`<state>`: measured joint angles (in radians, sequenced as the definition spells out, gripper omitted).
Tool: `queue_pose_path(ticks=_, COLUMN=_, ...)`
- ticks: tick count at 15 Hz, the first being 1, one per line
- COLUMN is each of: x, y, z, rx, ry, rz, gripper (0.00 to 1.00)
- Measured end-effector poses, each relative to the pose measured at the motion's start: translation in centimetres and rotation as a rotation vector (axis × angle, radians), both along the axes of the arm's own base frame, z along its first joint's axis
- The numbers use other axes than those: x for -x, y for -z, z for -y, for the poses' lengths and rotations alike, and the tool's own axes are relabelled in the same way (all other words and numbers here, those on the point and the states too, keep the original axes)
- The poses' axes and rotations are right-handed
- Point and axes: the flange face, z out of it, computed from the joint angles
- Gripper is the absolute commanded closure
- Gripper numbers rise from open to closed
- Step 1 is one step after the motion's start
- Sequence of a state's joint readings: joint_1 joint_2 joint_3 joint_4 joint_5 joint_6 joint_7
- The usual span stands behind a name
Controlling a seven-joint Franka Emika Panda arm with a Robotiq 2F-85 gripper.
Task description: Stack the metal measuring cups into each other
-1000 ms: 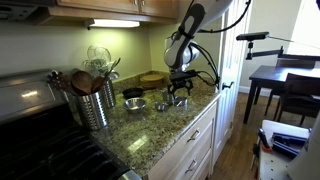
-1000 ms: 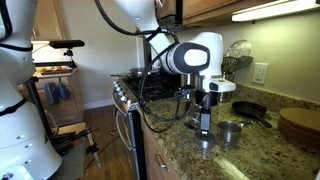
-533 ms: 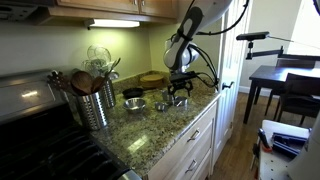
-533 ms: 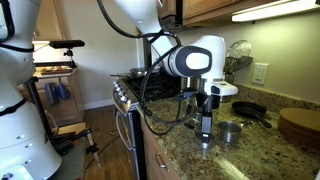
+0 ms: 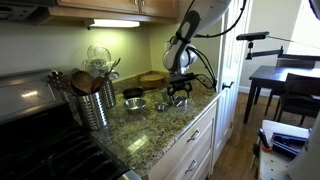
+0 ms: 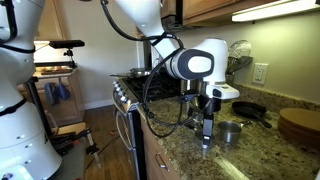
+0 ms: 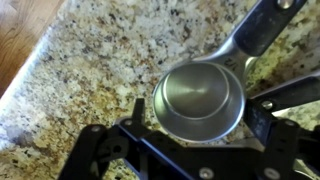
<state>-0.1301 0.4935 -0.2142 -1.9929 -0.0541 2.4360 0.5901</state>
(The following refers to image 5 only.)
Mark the dark wooden table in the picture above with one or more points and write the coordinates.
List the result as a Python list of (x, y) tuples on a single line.
[(270, 75)]

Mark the under cabinet light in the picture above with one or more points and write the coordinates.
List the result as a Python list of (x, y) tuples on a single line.
[(113, 23)]

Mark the black exterior camera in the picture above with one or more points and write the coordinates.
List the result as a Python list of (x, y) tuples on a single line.
[(252, 36)]

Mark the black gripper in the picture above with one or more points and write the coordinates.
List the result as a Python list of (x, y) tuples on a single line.
[(180, 84)]

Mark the small wooden spoon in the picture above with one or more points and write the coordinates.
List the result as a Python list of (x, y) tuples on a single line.
[(97, 84)]

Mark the cream base cabinet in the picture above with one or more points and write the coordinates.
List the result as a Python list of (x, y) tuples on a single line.
[(200, 153)]

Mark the dark range hood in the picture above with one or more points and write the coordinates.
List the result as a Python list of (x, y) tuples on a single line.
[(16, 10)]

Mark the medium metal measuring cup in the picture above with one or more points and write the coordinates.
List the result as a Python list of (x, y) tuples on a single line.
[(180, 101)]

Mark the slotted wooden spatula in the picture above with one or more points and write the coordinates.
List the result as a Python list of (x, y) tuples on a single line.
[(58, 81)]

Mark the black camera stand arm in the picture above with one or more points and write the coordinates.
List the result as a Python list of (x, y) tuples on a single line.
[(266, 53)]

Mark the round wooden board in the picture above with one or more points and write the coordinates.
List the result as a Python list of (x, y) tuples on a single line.
[(152, 81)]

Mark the wooden upper cabinet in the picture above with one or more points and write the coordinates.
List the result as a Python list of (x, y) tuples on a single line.
[(110, 6)]

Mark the large wooden spoon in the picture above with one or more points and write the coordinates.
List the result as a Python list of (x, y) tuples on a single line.
[(81, 81)]

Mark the small metal measuring cup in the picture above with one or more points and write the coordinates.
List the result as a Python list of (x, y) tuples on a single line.
[(161, 107)]

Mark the small perforated steel utensil holder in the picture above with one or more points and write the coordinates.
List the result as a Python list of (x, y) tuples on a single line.
[(109, 95)]

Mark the large perforated steel utensil holder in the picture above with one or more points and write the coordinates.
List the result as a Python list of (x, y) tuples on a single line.
[(92, 111)]

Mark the dark wooden chair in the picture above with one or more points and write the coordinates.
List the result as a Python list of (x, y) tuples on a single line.
[(295, 63), (300, 96)]

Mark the red black screwdriver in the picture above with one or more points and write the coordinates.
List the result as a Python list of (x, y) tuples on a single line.
[(264, 140)]

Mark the white door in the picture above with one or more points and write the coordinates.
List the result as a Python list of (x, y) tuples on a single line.
[(233, 60)]

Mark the black kitchen stove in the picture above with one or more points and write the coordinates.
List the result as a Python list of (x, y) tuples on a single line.
[(40, 150)]

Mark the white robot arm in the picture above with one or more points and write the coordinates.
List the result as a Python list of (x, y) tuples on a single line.
[(213, 10)]

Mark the white perforated cart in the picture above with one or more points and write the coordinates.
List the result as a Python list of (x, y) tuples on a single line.
[(276, 166)]

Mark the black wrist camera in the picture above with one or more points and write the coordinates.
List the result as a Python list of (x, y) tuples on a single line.
[(182, 77)]

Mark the large metal measuring cup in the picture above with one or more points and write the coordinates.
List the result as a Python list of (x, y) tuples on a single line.
[(165, 95)]

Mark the small steel bowl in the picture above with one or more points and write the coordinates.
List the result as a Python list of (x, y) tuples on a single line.
[(134, 105)]

